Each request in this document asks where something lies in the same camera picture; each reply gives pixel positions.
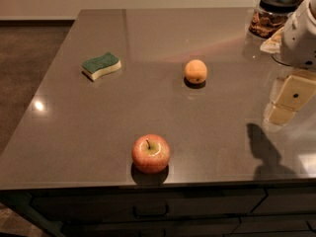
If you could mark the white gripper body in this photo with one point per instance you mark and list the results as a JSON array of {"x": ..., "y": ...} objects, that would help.
[{"x": 300, "y": 39}]

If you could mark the clear glass cup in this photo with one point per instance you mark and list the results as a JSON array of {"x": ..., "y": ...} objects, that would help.
[{"x": 277, "y": 46}]

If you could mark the dark cabinet drawer front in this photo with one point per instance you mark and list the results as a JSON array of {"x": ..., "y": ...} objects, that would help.
[{"x": 111, "y": 208}]

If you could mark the dark drawer handle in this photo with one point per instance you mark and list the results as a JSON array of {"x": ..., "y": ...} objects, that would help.
[{"x": 151, "y": 212}]

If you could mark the red apple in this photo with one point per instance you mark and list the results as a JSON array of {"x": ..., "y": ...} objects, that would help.
[{"x": 150, "y": 153}]

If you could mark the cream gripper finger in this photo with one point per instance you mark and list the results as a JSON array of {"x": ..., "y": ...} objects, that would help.
[{"x": 289, "y": 95}]

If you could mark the orange fruit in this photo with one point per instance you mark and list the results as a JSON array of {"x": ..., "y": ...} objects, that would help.
[{"x": 196, "y": 71}]

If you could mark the green and yellow sponge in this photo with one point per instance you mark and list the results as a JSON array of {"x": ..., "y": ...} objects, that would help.
[{"x": 96, "y": 67}]

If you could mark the glass jar with black lid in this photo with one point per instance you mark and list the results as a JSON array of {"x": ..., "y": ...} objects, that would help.
[{"x": 270, "y": 15}]

